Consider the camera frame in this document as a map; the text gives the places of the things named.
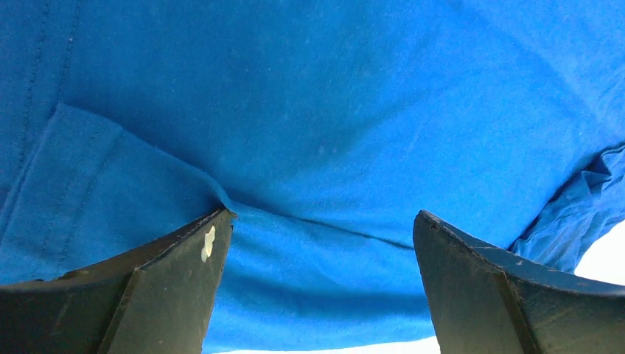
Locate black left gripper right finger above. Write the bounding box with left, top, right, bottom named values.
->
left=413, top=210, right=624, bottom=353

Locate blue printed t-shirt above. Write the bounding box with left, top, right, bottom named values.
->
left=1, top=1, right=624, bottom=353

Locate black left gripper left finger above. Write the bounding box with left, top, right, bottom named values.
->
left=1, top=209, right=233, bottom=353

